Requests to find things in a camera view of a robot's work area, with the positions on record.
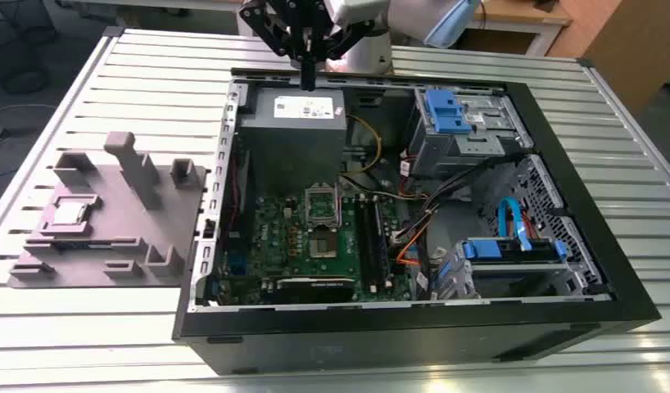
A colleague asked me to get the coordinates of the metal locking lever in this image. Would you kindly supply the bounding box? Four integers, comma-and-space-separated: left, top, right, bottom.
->
337, 179, 348, 230

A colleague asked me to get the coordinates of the blue plastic drive carrier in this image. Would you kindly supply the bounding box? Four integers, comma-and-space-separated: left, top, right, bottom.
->
425, 88, 473, 135

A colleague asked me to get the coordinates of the grey power supply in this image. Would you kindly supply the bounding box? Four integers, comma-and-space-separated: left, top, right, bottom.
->
239, 86, 349, 193

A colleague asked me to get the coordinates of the black PC case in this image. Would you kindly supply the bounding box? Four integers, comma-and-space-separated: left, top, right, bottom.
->
172, 67, 663, 376

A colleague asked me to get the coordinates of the grey parts rack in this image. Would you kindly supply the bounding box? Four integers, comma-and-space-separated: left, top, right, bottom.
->
9, 130, 213, 290

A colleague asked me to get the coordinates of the green motherboard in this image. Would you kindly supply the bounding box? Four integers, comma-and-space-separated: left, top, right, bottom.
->
219, 192, 417, 306

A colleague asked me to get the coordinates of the black cable bundle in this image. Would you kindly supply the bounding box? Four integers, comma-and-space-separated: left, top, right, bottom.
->
393, 154, 532, 242

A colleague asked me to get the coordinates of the CPU socket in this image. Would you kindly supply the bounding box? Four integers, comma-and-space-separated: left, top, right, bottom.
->
308, 230, 341, 260

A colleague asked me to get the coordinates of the silver topped CPU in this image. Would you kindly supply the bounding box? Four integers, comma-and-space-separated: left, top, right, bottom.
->
54, 200, 89, 224

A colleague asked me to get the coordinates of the hard disk in blue carrier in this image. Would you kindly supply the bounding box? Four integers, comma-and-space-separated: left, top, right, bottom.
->
461, 239, 568, 263

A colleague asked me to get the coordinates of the RAM stick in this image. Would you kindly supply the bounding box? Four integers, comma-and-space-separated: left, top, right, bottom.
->
52, 241, 117, 251

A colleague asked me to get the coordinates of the black RAM slot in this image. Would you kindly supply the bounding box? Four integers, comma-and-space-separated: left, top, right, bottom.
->
367, 195, 383, 288
360, 194, 377, 290

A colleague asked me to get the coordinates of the blue data wire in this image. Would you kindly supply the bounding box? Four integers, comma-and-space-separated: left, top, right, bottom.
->
497, 196, 532, 253

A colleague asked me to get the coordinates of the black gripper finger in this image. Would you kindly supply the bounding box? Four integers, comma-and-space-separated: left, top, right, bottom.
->
239, 0, 309, 91
308, 20, 389, 91

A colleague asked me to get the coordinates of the black graphics card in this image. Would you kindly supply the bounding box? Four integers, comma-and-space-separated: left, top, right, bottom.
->
260, 276, 357, 304

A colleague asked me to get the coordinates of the wooden desk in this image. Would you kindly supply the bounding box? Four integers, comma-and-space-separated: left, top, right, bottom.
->
472, 0, 575, 56

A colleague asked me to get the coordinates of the grey metal drive cage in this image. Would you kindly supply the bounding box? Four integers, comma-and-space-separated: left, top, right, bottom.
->
409, 85, 535, 179

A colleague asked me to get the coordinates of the wooden cabinet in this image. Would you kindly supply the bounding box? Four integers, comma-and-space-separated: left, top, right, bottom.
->
546, 0, 670, 120

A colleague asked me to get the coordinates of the yellow wire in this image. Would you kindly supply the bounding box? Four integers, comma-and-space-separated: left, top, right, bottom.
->
339, 114, 383, 177

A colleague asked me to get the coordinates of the grey disk bay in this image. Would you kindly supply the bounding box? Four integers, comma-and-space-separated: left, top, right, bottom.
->
453, 241, 607, 300

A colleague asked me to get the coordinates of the orange wire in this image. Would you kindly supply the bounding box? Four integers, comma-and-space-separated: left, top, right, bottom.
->
393, 233, 424, 267

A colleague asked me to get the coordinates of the white desk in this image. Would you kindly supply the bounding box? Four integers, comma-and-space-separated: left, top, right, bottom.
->
54, 0, 253, 36

